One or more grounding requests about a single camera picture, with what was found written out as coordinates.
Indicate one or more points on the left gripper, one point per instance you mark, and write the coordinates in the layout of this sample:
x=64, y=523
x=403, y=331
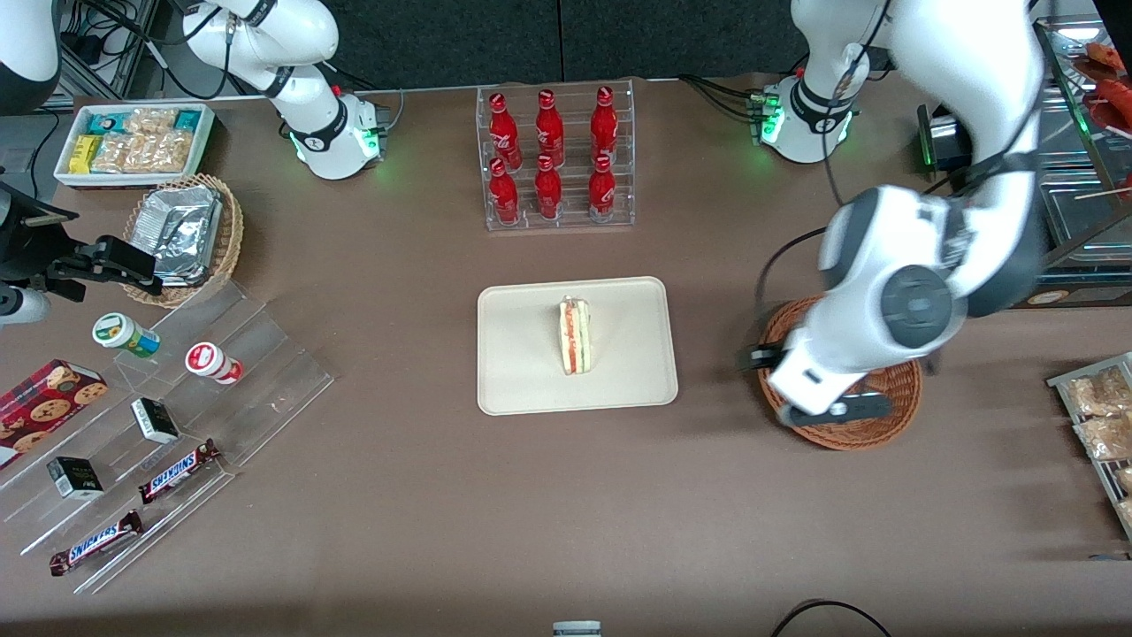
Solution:
x=762, y=358

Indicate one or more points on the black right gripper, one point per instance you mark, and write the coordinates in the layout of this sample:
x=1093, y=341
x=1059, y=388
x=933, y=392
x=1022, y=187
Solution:
x=19, y=248

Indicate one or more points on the triangular sandwich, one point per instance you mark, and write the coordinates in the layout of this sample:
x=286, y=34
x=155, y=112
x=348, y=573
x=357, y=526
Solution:
x=573, y=341

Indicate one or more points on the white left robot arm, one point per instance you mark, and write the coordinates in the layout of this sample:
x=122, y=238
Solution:
x=964, y=71

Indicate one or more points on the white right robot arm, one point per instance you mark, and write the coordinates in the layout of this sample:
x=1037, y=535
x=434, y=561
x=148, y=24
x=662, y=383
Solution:
x=309, y=115

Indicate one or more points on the light wicker basket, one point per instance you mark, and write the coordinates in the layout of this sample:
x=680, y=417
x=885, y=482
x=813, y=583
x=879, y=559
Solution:
x=232, y=239

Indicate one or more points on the brown wicker basket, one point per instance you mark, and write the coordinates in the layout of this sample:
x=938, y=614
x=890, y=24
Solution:
x=898, y=398

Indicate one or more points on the cream plastic serving tray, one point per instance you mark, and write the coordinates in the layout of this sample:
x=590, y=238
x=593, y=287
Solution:
x=522, y=354

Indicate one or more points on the tray of packaged snacks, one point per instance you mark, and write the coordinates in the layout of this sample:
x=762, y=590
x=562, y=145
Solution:
x=1057, y=382

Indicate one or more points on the silver foil packet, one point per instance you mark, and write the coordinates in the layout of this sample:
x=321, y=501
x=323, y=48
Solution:
x=177, y=230

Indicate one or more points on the green lid sunflower cup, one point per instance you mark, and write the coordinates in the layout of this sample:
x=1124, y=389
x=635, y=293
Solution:
x=115, y=332

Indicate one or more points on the white plastic snack bin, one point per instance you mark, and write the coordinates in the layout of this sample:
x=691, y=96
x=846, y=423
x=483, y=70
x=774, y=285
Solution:
x=124, y=181

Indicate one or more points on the clear cracker snack pack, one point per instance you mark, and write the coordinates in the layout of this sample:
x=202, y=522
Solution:
x=115, y=155
x=150, y=121
x=164, y=152

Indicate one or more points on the yellow snack pack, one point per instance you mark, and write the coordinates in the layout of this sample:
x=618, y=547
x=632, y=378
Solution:
x=85, y=155

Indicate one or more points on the red lid yogurt cup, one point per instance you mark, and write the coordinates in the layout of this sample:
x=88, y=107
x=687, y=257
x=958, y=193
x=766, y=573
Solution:
x=205, y=361

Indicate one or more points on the teal snack pack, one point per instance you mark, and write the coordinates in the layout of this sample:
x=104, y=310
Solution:
x=187, y=120
x=104, y=122

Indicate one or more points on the small black carton box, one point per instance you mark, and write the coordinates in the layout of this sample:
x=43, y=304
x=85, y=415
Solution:
x=75, y=478
x=155, y=422

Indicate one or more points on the red chocolate cookie box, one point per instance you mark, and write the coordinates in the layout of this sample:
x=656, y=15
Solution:
x=44, y=407

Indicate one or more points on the clear acrylic stepped stand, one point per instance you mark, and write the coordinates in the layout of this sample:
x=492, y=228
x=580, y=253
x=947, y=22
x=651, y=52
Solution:
x=265, y=380

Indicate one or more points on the Snickers chocolate bar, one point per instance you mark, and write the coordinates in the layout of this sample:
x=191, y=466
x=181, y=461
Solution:
x=95, y=543
x=177, y=472

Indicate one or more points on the red cola bottle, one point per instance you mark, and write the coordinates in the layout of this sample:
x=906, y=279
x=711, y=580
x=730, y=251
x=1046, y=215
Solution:
x=504, y=196
x=604, y=128
x=504, y=133
x=602, y=190
x=549, y=131
x=548, y=190

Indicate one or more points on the black box with green light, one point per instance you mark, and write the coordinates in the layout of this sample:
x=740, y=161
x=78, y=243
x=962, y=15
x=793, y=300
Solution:
x=939, y=141

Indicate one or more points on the clear acrylic bottle rack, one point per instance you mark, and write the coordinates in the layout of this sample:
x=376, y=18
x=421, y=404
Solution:
x=575, y=106

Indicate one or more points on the glass food warmer case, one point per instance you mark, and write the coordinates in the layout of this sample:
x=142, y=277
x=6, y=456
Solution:
x=1079, y=292

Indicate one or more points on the small grey white object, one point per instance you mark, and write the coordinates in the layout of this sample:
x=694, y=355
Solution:
x=577, y=630

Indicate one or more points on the clear bag of nuts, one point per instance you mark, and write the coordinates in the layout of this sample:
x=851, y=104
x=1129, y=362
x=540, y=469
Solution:
x=1105, y=438
x=1125, y=479
x=1127, y=511
x=1101, y=394

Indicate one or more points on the steel food pan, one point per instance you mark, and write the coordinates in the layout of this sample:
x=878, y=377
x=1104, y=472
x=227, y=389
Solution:
x=1088, y=217

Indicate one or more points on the aluminium frame profile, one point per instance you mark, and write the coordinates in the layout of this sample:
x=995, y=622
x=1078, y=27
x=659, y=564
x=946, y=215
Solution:
x=124, y=44

